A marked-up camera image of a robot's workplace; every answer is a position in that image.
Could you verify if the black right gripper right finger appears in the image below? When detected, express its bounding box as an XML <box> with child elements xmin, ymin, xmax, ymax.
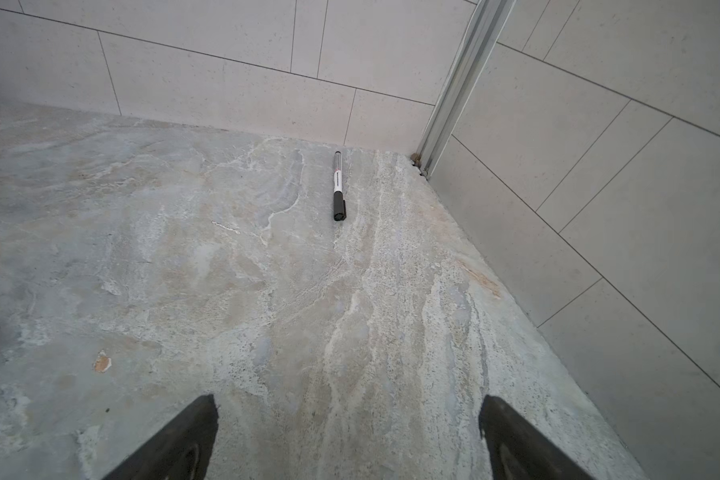
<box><xmin>478</xmin><ymin>395</ymin><xmax>593</xmax><ymax>480</ymax></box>

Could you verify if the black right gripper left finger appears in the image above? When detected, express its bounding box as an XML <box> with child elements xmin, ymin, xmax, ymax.
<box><xmin>105</xmin><ymin>394</ymin><xmax>219</xmax><ymax>480</ymax></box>

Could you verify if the black white marker pen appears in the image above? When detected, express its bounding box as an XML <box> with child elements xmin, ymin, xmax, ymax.
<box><xmin>333</xmin><ymin>151</ymin><xmax>347</xmax><ymax>221</ymax></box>

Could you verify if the aluminium corner frame post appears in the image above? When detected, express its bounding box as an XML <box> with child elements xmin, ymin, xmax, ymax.
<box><xmin>411</xmin><ymin>0</ymin><xmax>515</xmax><ymax>179</ymax></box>

